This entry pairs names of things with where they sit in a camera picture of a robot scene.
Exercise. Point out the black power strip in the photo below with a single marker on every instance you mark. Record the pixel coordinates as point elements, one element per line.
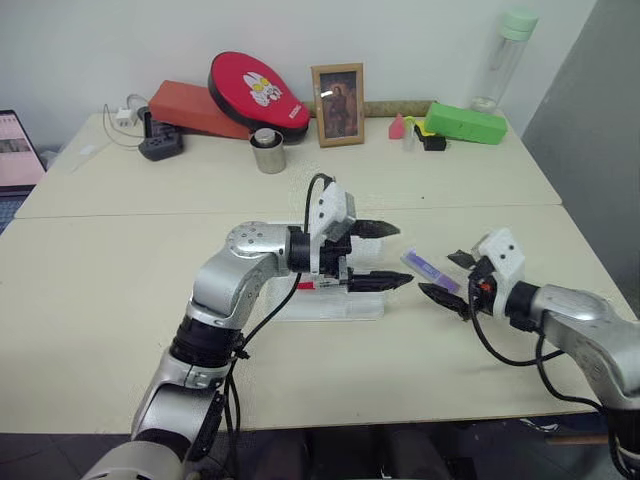
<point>161,145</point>

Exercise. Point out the clear bottle green lid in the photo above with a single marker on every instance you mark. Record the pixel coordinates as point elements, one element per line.
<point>502,65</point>

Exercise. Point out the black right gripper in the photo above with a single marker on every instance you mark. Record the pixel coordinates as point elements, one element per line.
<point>484,295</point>

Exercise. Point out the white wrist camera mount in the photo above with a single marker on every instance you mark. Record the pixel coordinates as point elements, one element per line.
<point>326,207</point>
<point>505,257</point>

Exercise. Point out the yellow small object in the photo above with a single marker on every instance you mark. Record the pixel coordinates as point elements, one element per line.
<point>414,125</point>

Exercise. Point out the red padded punch mitt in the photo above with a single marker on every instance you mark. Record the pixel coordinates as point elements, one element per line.
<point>257,95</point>

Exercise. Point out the wooden picture frame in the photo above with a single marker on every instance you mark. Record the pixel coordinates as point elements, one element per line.
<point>339,105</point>

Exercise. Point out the black upright device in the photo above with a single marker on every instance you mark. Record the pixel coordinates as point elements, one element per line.
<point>148,124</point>

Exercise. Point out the green rectangular box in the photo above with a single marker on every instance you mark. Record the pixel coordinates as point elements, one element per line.
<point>465,123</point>

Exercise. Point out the white charger plug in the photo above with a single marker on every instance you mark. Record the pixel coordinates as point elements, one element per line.
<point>125,118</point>

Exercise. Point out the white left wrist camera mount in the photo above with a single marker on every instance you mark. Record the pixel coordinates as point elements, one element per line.
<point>326,207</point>

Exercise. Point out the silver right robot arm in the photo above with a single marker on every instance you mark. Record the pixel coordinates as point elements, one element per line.
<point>585,320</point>

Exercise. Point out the red rectangular box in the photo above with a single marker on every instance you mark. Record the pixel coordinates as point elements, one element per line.
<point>192,107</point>

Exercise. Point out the pink small bottle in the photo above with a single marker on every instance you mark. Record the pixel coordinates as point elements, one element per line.
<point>396,126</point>

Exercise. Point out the brown cork roll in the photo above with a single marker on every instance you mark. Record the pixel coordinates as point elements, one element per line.
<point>395,107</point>

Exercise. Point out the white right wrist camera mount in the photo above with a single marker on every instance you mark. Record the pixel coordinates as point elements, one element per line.
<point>505,257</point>

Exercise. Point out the purple marker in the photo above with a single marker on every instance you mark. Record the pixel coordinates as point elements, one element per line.
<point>430,271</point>

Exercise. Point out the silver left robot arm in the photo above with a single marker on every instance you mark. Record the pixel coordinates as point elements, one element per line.
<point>225,280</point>

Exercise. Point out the small clear tube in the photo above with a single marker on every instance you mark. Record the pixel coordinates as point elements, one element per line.
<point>409,139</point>

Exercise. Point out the red marker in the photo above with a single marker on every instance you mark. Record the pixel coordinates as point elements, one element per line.
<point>306,286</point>

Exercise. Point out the metal cylinder tin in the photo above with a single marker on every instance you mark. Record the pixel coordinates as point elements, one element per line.
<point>267,150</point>

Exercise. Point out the black small box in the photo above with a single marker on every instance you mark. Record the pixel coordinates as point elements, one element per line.
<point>434,143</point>

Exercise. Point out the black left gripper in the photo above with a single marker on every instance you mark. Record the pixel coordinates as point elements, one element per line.
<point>331,257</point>

